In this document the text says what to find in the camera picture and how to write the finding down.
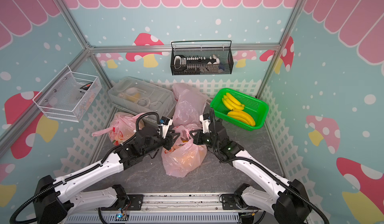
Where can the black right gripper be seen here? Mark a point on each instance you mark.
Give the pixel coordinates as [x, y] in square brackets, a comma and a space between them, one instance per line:
[197, 139]

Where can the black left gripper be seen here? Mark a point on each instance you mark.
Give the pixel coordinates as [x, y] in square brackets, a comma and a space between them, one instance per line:
[169, 140]

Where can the pink plastic bag front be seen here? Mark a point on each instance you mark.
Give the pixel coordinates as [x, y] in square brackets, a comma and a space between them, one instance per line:
[121, 129]

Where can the pink plastic bag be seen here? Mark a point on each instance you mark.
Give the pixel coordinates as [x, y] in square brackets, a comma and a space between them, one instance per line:
[184, 156]
[121, 129]
[190, 104]

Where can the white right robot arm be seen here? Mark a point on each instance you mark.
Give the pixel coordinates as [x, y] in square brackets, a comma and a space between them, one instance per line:
[286, 200]

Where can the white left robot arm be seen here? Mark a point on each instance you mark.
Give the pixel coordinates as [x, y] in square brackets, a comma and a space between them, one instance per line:
[55, 199]

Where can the yellow banana bunch in basket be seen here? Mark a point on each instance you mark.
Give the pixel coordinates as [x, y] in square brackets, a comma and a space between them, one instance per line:
[236, 110]

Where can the pink plastic bag back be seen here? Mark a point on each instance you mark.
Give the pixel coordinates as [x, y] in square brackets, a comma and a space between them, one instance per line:
[190, 104]

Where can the green plastic basket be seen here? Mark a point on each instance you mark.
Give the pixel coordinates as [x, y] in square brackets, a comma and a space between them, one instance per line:
[255, 107]

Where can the clear lidded storage box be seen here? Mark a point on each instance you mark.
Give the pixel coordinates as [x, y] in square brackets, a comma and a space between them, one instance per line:
[135, 96]

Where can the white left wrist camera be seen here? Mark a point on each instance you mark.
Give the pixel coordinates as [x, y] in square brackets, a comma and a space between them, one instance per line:
[165, 124]

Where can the metal base rail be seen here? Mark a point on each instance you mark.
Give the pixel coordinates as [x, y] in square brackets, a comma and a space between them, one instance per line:
[178, 208]

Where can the black wire mesh basket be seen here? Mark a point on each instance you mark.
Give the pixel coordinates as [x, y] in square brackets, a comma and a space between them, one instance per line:
[204, 57]

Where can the white wire mesh basket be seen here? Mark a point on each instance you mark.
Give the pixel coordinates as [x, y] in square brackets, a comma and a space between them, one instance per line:
[68, 96]

